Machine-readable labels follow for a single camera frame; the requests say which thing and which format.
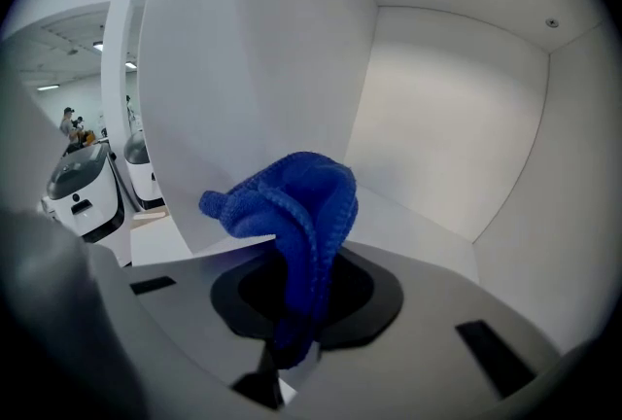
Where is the white desk with shelving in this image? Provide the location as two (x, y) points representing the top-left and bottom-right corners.
(137, 0), (622, 362)

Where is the white black delivery robot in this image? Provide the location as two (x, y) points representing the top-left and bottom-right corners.
(123, 129), (167, 212)
(41, 143), (127, 245)

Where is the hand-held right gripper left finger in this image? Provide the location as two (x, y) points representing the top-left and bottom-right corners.
(119, 232), (289, 420)

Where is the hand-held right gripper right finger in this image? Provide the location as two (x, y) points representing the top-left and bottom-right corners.
(279, 240), (569, 420)

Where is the blue cleaning cloth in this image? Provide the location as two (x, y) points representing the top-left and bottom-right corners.
(197, 150), (361, 371)

